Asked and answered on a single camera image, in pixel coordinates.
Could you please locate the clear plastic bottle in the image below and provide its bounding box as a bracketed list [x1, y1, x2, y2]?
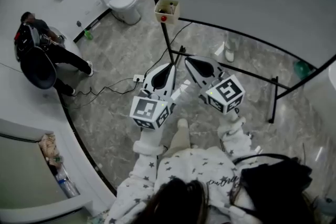
[55, 165, 80, 199]

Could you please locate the black floor cable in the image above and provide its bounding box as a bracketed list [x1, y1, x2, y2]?
[61, 77, 140, 111]

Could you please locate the black round chair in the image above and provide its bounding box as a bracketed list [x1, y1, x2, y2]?
[20, 46, 58, 90]

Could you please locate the person's right forearm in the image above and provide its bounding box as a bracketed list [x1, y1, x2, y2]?
[217, 110, 257, 159]

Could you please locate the black bag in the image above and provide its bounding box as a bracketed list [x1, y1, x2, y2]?
[230, 153, 314, 224]

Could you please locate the black cable to box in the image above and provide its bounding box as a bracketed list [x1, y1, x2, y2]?
[143, 22, 193, 79]

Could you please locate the green container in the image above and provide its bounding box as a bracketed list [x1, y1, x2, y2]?
[293, 59, 316, 80]

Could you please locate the person's left forearm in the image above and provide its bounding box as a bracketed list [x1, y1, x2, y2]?
[109, 125, 170, 224]

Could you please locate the person's star-print top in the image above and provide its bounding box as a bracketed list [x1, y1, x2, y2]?
[153, 146, 259, 224]

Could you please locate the crumpled beige paper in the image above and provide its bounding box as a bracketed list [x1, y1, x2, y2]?
[38, 133, 62, 166]

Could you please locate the white toilet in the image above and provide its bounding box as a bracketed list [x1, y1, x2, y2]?
[95, 0, 142, 26]

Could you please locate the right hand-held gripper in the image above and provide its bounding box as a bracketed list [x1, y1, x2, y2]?
[184, 56, 246, 115]

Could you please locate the beige marker box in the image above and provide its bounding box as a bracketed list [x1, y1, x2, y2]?
[154, 0, 181, 25]

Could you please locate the grey waste bin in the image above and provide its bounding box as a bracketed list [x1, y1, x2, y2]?
[0, 118, 94, 224]

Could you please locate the black and red backpack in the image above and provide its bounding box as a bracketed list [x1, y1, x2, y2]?
[14, 22, 40, 61]

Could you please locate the person's beige trouser leg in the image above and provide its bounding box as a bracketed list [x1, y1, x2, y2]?
[164, 125, 196, 157]

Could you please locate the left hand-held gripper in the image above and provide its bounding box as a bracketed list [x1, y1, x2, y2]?
[129, 62, 177, 131]

